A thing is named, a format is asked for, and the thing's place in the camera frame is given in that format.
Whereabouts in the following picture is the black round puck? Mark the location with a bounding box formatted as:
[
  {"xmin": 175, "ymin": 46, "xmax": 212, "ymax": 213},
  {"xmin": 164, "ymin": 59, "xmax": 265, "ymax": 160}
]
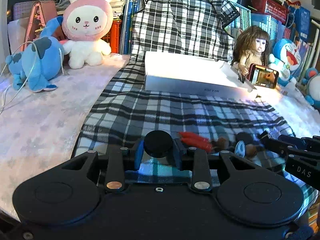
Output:
[{"xmin": 144, "ymin": 130, "xmax": 173, "ymax": 159}]

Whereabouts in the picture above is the brown round nut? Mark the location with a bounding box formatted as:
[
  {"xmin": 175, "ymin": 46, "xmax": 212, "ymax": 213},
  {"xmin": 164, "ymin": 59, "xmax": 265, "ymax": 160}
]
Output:
[
  {"xmin": 215, "ymin": 137, "xmax": 229, "ymax": 151},
  {"xmin": 245, "ymin": 144, "xmax": 257, "ymax": 158}
]

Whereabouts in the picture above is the light blue hair clip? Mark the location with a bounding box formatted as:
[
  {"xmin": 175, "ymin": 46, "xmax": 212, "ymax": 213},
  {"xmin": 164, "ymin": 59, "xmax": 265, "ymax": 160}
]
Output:
[{"xmin": 234, "ymin": 140, "xmax": 246, "ymax": 158}]

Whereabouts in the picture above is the blue round plush toy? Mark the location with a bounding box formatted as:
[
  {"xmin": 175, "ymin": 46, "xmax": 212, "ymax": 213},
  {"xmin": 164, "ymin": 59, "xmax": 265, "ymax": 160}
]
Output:
[{"xmin": 302, "ymin": 68, "xmax": 320, "ymax": 111}]

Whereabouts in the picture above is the white shallow box tray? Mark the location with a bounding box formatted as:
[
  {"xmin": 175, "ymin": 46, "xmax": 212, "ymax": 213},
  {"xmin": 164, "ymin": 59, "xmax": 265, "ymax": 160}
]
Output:
[{"xmin": 144, "ymin": 51, "xmax": 258, "ymax": 100}]

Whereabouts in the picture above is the red cased smartphone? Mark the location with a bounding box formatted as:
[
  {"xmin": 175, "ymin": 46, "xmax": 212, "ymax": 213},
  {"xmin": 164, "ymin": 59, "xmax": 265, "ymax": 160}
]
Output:
[{"xmin": 247, "ymin": 64, "xmax": 279, "ymax": 89}]

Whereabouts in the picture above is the black binder clip on tray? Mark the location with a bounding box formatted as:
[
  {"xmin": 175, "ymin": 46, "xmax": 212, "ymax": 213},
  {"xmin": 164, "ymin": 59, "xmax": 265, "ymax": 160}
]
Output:
[{"xmin": 238, "ymin": 65, "xmax": 247, "ymax": 83}]

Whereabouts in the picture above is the Doraemon plush toy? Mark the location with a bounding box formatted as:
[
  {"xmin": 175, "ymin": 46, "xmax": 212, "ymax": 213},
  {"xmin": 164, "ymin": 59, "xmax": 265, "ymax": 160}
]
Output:
[{"xmin": 268, "ymin": 38, "xmax": 301, "ymax": 87}]

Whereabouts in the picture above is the red orange crate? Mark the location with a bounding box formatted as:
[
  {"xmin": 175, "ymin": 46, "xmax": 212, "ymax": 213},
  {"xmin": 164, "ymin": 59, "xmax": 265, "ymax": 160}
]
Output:
[{"xmin": 101, "ymin": 20, "xmax": 122, "ymax": 53}]

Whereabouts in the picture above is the brown haired doll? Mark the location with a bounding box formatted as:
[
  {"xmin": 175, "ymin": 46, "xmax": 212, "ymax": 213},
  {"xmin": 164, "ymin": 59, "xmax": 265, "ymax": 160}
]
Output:
[{"xmin": 232, "ymin": 25, "xmax": 270, "ymax": 77}]

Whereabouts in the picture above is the black white plaid cloth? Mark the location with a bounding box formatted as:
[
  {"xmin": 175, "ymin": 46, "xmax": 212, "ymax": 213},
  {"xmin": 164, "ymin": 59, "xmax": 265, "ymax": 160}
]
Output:
[{"xmin": 72, "ymin": 0, "xmax": 320, "ymax": 221}]

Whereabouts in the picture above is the blue plush animal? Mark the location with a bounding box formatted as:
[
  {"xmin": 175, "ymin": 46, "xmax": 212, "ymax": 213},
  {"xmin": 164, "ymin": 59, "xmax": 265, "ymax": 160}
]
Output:
[{"xmin": 5, "ymin": 16, "xmax": 64, "ymax": 92}]

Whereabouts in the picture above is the blue gift bag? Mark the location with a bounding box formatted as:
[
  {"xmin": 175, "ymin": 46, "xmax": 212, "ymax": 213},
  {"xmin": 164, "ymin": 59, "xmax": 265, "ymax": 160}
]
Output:
[{"xmin": 284, "ymin": 0, "xmax": 311, "ymax": 42}]

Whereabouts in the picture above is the pink white bunny plush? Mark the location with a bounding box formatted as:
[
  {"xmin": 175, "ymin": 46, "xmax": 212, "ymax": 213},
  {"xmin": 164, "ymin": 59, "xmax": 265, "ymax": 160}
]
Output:
[{"xmin": 62, "ymin": 0, "xmax": 113, "ymax": 69}]

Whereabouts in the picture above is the red plastic basket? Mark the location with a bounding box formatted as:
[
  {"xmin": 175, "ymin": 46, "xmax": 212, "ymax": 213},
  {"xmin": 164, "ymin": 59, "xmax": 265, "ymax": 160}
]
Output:
[{"xmin": 251, "ymin": 0, "xmax": 287, "ymax": 24}]

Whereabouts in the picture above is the pink handbag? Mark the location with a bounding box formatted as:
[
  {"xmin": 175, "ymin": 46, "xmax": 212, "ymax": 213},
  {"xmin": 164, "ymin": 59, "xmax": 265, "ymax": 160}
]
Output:
[{"xmin": 24, "ymin": 0, "xmax": 58, "ymax": 42}]

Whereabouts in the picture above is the white cable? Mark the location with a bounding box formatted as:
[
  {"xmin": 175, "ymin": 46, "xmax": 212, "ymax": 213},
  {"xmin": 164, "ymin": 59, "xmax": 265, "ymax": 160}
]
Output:
[{"xmin": 0, "ymin": 41, "xmax": 66, "ymax": 116}]

